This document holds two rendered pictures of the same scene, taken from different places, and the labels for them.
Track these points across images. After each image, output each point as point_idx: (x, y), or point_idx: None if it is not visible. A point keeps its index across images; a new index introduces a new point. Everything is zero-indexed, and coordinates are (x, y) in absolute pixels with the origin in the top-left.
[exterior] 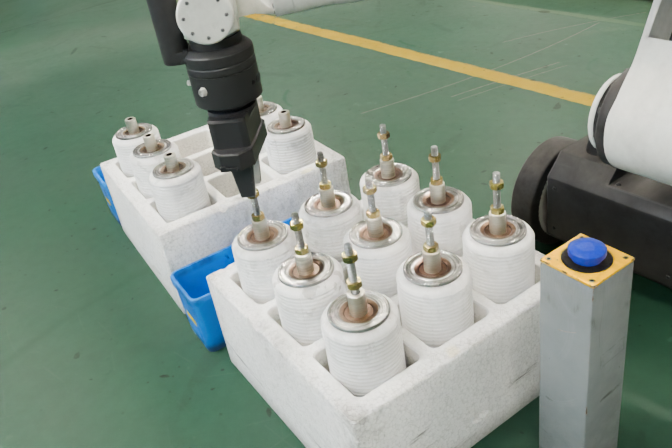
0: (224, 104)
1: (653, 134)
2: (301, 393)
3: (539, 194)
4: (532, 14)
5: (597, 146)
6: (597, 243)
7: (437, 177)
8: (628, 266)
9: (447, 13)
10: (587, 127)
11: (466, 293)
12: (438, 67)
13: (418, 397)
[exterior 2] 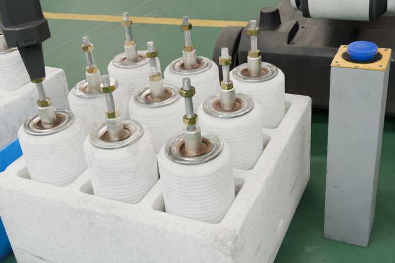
0: None
1: None
2: (146, 248)
3: (233, 67)
4: None
5: None
6: (367, 42)
7: (190, 44)
8: (390, 55)
9: None
10: (213, 38)
11: (261, 118)
12: (78, 20)
13: (257, 211)
